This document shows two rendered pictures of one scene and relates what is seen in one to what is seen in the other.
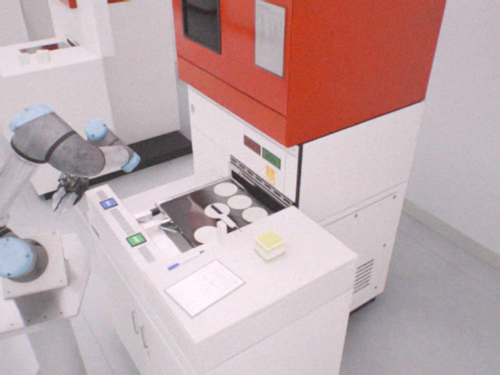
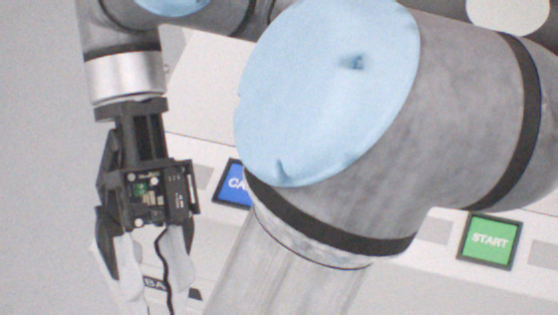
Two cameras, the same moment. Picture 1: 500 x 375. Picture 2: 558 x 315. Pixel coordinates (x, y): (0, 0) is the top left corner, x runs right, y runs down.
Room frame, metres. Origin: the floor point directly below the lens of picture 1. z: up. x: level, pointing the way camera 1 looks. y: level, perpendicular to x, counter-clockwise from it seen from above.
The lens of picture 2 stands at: (0.83, 0.83, 2.00)
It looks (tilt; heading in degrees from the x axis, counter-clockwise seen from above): 54 degrees down; 332
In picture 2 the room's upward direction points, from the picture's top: 11 degrees counter-clockwise
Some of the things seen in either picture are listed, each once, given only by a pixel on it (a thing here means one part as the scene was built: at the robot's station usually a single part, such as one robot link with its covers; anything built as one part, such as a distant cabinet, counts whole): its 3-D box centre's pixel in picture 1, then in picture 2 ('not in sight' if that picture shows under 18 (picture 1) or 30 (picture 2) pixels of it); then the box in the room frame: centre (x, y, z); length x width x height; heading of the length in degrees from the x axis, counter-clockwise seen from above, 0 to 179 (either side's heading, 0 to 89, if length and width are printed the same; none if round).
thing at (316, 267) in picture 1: (252, 278); not in sight; (1.15, -0.01, 0.89); 0.62 x 0.35 x 0.14; 125
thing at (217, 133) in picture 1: (237, 148); not in sight; (1.81, 0.05, 1.02); 0.82 x 0.03 x 0.40; 35
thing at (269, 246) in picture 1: (269, 246); not in sight; (1.19, -0.07, 1.00); 0.07 x 0.07 x 0.07; 35
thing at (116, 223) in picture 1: (125, 237); (371, 249); (1.37, 0.46, 0.89); 0.55 x 0.09 x 0.14; 35
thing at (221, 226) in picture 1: (226, 226); not in sight; (1.26, 0.08, 1.03); 0.06 x 0.04 x 0.13; 125
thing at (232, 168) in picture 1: (258, 192); not in sight; (1.65, -0.04, 0.89); 0.44 x 0.02 x 0.10; 35
